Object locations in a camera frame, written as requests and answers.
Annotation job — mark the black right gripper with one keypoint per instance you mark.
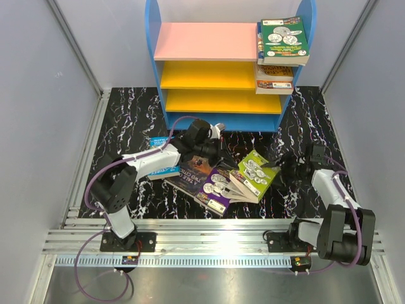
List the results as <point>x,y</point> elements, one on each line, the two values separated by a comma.
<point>288,159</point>

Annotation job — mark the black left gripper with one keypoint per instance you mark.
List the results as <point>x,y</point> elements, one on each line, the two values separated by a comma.
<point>222,157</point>

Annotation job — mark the lime green treehouse book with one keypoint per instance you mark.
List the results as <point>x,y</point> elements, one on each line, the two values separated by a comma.
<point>252,178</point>

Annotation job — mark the light blue 26-storey book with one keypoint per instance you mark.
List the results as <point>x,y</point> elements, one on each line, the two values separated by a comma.
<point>163,172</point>

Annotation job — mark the yellow 130-storey treehouse book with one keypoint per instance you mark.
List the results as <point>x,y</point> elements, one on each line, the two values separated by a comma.
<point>273,79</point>

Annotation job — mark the blue 91-storey treehouse book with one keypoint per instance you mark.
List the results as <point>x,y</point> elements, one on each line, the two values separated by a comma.
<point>260,45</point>

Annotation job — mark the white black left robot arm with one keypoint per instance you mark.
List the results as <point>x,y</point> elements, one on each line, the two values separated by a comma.
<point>110,189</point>

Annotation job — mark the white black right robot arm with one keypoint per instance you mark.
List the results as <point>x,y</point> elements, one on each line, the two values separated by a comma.
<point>345,234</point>

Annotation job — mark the purple treehouse book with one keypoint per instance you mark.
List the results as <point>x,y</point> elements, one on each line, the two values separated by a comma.
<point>214,194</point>

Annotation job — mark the dark tale of two cities book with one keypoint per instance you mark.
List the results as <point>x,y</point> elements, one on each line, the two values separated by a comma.
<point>193,175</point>

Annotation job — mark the blue pink yellow bookshelf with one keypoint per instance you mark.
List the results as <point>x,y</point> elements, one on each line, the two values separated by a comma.
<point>206,70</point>

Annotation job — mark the right small circuit board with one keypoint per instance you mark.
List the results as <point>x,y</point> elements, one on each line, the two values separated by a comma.
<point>301,262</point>

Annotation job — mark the small circuit board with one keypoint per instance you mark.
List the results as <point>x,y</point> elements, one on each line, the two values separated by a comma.
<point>130,260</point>
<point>301,262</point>

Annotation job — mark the left small circuit board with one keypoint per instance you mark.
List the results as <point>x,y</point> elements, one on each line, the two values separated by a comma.
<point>130,260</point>

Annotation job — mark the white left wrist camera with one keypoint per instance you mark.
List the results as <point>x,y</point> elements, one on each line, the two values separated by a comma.
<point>216,130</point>

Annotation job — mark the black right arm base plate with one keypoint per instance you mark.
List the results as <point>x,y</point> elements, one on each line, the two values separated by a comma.
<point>282,242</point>

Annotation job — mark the slotted grey cable duct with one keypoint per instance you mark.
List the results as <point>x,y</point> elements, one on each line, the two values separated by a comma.
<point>171,261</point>

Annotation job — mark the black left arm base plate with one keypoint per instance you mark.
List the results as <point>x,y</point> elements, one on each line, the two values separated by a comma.
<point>145,242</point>

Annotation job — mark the aluminium mounting rail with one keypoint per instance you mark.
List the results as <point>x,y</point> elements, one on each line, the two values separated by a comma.
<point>228,237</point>

